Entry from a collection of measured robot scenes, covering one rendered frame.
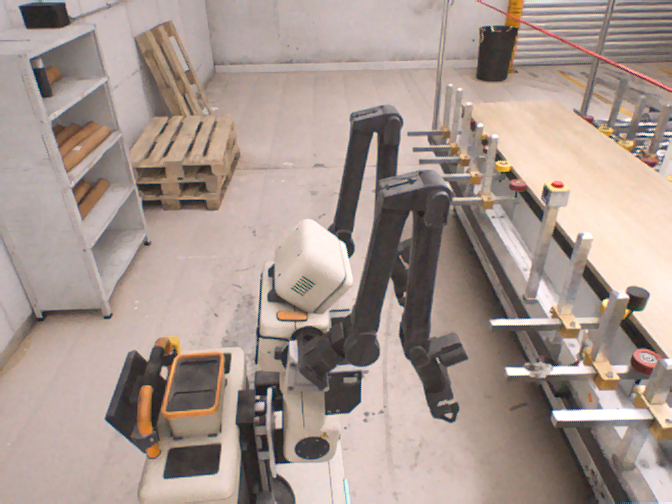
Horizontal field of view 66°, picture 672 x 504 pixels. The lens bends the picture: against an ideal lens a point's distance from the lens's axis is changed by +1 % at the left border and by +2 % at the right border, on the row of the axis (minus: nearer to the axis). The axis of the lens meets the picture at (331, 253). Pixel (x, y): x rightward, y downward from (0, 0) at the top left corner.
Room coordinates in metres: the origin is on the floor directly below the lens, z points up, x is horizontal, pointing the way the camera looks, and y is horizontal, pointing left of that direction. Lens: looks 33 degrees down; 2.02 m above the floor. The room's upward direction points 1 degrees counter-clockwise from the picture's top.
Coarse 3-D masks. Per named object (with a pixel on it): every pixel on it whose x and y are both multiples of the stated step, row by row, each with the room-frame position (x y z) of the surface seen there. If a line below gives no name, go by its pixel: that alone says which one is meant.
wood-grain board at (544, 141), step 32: (512, 128) 3.20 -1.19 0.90; (544, 128) 3.19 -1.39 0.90; (576, 128) 3.17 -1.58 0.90; (512, 160) 2.67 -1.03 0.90; (544, 160) 2.66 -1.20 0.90; (576, 160) 2.65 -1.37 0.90; (608, 160) 2.64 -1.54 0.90; (640, 160) 2.63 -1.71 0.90; (576, 192) 2.25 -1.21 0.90; (608, 192) 2.25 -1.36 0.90; (640, 192) 2.24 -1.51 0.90; (576, 224) 1.94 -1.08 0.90; (608, 224) 1.94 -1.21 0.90; (640, 224) 1.93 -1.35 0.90; (608, 256) 1.68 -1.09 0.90; (640, 256) 1.68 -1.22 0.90; (608, 288) 1.49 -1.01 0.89; (640, 320) 1.30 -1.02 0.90
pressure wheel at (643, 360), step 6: (642, 348) 1.16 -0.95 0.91; (636, 354) 1.13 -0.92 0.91; (642, 354) 1.14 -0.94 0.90; (648, 354) 1.14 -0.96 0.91; (654, 354) 1.13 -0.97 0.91; (630, 360) 1.14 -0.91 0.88; (636, 360) 1.11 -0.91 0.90; (642, 360) 1.11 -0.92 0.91; (648, 360) 1.11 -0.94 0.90; (654, 360) 1.11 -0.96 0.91; (636, 366) 1.11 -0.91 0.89; (642, 366) 1.09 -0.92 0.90; (648, 366) 1.09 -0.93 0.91; (654, 366) 1.08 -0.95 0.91; (642, 372) 1.09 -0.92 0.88; (648, 372) 1.08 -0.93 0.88
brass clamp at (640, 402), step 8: (632, 392) 0.95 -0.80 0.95; (640, 392) 0.93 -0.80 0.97; (640, 400) 0.92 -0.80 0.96; (640, 408) 0.90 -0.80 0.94; (648, 408) 0.88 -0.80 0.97; (656, 408) 0.88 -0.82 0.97; (664, 408) 0.88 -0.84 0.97; (656, 416) 0.85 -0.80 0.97; (664, 416) 0.85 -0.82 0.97; (656, 424) 0.84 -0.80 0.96; (664, 424) 0.83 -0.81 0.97; (656, 432) 0.83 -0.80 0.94; (664, 432) 0.82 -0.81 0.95
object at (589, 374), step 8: (512, 368) 1.13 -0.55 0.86; (520, 368) 1.13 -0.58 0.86; (560, 368) 1.13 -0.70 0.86; (568, 368) 1.13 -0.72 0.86; (576, 368) 1.13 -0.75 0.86; (584, 368) 1.12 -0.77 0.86; (592, 368) 1.12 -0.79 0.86; (616, 368) 1.12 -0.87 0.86; (624, 368) 1.12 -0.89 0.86; (632, 368) 1.12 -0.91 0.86; (504, 376) 1.12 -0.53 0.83; (512, 376) 1.10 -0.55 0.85; (520, 376) 1.10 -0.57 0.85; (528, 376) 1.10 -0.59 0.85; (552, 376) 1.10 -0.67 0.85; (560, 376) 1.10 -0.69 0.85; (568, 376) 1.10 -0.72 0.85; (576, 376) 1.10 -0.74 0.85; (584, 376) 1.10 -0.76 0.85; (592, 376) 1.10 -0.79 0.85; (624, 376) 1.11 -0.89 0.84; (632, 376) 1.11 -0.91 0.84; (640, 376) 1.10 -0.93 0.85; (648, 376) 1.10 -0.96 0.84
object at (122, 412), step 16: (128, 352) 1.15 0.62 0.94; (176, 352) 1.19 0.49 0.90; (128, 368) 1.07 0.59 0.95; (144, 368) 1.12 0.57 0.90; (160, 368) 1.14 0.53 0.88; (128, 384) 1.02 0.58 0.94; (160, 384) 1.12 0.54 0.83; (112, 400) 0.96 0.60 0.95; (128, 400) 0.98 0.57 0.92; (160, 400) 1.07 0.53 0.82; (112, 416) 0.90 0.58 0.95; (128, 416) 0.94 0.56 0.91; (128, 432) 0.90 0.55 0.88; (144, 448) 0.86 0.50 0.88
